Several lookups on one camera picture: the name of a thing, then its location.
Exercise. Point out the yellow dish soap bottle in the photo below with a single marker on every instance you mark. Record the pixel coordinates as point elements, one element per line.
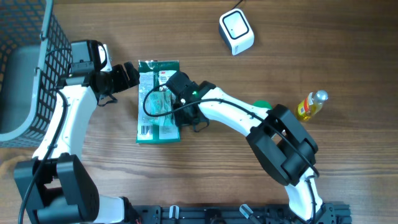
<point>311,105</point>

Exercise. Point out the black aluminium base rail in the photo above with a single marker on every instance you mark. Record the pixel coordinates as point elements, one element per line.
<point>328,214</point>

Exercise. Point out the green sponge package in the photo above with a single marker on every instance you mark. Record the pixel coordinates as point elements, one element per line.
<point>153,76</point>

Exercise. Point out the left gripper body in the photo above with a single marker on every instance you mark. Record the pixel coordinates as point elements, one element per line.
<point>116,80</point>

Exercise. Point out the teal wipes packet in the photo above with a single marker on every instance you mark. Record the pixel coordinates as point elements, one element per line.
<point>160,102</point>

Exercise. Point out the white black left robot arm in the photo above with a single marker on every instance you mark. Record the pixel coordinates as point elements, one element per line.
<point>54,185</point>

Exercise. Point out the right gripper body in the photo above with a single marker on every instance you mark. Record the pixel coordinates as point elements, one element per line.
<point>183,118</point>

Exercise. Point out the dark grey mesh basket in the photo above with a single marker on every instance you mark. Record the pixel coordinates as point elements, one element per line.
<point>35,51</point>

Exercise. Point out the white barcode scanner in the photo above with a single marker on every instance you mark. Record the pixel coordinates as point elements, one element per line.
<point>236,31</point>

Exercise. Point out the green lidded jar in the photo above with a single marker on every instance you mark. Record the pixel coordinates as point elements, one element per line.
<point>263,104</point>

